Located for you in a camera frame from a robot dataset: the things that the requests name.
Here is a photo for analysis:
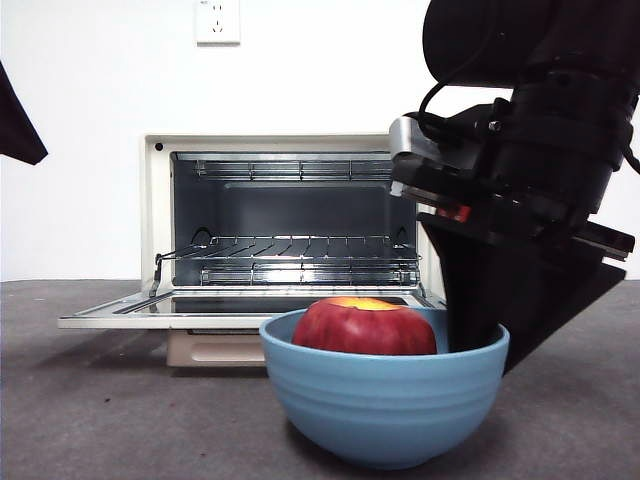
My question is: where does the red yellow apple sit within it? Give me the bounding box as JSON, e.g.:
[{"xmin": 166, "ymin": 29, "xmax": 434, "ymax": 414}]
[{"xmin": 291, "ymin": 296, "xmax": 439, "ymax": 357}]

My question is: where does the blue ribbed bowl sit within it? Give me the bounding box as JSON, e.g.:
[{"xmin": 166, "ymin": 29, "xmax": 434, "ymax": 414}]
[{"xmin": 258, "ymin": 306, "xmax": 512, "ymax": 471}]

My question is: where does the oven door with beige handle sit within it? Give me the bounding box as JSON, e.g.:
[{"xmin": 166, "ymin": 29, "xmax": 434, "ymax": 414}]
[{"xmin": 57, "ymin": 287, "xmax": 446, "ymax": 369}]

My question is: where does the cream Toshiba toaster oven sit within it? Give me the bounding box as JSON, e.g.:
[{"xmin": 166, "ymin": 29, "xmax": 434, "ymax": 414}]
[{"xmin": 139, "ymin": 132, "xmax": 447, "ymax": 307}]

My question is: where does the metal oven heating element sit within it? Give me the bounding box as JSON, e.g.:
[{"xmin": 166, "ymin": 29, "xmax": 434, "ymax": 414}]
[
  {"xmin": 199, "ymin": 268, "xmax": 422, "ymax": 288},
  {"xmin": 194, "ymin": 159, "xmax": 394, "ymax": 183}
]

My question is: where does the pale grey right wrist camera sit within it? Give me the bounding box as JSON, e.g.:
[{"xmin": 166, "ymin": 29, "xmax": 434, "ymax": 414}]
[{"xmin": 388, "ymin": 115, "xmax": 484, "ymax": 174}]

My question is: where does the black camera cable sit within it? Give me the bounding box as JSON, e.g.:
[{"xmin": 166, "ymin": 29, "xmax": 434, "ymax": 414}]
[{"xmin": 416, "ymin": 78, "xmax": 454, "ymax": 139}]

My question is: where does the metal wire oven rack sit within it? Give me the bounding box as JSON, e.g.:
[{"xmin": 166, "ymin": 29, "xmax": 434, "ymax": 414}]
[{"xmin": 154, "ymin": 233, "xmax": 423, "ymax": 264}]

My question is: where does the white wall socket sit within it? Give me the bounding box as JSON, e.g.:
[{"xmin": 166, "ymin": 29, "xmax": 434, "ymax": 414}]
[{"xmin": 195, "ymin": 0, "xmax": 242, "ymax": 48}]

